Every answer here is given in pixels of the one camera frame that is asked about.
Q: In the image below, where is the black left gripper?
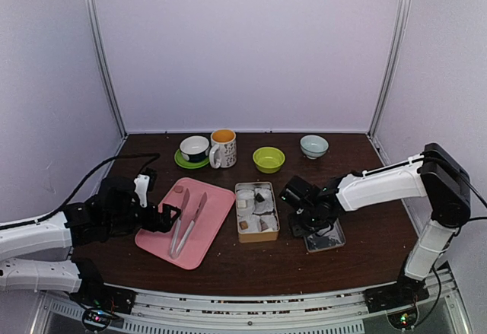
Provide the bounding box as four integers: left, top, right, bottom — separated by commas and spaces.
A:
105, 200, 180, 236

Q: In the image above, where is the bear print tin lid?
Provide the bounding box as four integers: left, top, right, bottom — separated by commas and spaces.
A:
304, 220, 346, 253

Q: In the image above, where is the dark heart chocolate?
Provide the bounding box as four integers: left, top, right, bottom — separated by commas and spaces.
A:
255, 193, 266, 202

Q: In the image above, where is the tan tin box base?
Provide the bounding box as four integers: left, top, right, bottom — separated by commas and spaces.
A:
234, 181, 281, 243

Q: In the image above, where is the light brown chocolate square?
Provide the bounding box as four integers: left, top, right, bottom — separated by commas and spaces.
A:
239, 221, 249, 230

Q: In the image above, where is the white chocolate bar piece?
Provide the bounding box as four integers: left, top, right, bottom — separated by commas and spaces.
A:
237, 200, 249, 209

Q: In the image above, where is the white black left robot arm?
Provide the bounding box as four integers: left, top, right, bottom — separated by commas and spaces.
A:
1, 174, 181, 307

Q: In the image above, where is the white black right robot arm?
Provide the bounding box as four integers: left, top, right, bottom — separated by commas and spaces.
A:
279, 143, 471, 305

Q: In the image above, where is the pink plastic tray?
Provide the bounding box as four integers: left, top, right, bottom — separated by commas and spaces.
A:
135, 177, 235, 270

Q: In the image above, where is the white paper cupcake liner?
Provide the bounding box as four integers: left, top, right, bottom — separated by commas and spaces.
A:
259, 215, 279, 232
238, 215, 262, 234
254, 187, 274, 215
237, 189, 255, 215

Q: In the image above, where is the light blue patterned bowl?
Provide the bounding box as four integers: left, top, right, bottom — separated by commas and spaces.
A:
300, 135, 329, 160

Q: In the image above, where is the green saucer plate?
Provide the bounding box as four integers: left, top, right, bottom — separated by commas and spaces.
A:
174, 149, 209, 170

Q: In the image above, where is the lime green bowl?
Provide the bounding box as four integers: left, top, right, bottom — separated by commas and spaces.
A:
253, 147, 285, 174

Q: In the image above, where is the navy white dotted bowl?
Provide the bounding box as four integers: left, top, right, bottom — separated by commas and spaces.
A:
179, 135, 210, 162

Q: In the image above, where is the floral white mug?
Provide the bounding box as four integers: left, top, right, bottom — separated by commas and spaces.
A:
208, 129, 237, 169

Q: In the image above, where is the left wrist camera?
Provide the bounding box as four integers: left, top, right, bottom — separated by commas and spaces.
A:
134, 168, 158, 208

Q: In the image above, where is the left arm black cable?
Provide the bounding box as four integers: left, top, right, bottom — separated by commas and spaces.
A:
0, 152, 161, 232

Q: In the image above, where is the right aluminium table rail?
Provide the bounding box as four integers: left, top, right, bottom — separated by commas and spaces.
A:
367, 134, 424, 237

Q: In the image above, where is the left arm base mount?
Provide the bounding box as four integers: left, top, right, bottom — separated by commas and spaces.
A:
68, 285, 137, 332

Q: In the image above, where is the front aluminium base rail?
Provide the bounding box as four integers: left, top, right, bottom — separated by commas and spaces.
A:
26, 266, 473, 333

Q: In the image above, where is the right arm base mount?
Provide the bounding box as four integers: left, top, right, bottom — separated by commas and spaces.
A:
364, 283, 429, 331

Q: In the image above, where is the right rear aluminium frame post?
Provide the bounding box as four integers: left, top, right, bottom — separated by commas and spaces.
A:
368, 0, 412, 139

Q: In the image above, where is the aluminium frame post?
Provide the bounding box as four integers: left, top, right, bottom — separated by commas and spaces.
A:
84, 0, 127, 138
368, 0, 412, 139

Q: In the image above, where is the left rear aluminium frame post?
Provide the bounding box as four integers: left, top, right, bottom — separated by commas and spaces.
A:
84, 0, 127, 138

